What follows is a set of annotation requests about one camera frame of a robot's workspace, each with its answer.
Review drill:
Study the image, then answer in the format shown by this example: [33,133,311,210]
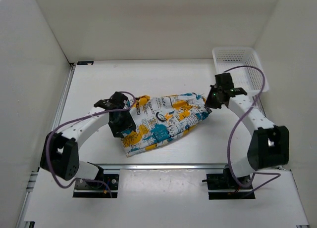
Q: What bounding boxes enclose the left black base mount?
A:
[73,169,120,199]

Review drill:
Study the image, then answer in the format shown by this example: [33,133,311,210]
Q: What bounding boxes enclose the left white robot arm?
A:
[40,91,136,188]

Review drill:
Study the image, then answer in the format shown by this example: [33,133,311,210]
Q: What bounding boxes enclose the white perforated plastic basket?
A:
[212,46,263,96]

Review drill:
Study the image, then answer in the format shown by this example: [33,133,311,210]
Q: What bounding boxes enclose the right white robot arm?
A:
[205,73,289,188]

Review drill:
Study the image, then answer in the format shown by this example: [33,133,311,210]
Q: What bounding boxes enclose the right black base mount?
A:
[202,169,256,200]

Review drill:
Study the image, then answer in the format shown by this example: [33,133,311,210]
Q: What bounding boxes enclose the small black label plate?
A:
[77,61,94,65]

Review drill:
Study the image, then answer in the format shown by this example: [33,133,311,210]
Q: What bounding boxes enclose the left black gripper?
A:
[108,108,136,138]

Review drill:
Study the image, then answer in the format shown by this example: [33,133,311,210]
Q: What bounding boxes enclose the white patterned printed shorts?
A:
[121,92,211,157]

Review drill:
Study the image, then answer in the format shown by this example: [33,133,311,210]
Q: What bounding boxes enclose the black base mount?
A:
[202,169,256,200]
[73,169,120,199]

